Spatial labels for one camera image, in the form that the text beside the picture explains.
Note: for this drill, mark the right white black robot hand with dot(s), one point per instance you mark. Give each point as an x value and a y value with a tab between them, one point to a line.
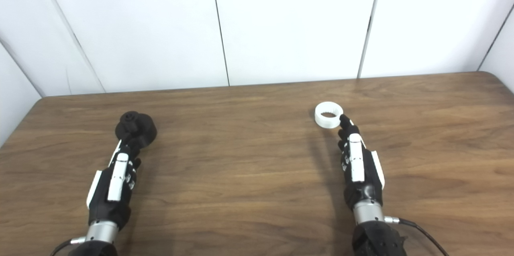
355	163

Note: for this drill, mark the round black plastic part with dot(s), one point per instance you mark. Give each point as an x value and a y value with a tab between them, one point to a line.
140	127

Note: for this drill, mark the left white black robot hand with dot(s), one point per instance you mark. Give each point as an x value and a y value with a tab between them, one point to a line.
116	177

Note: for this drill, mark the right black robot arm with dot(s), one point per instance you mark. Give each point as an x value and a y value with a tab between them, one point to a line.
375	238

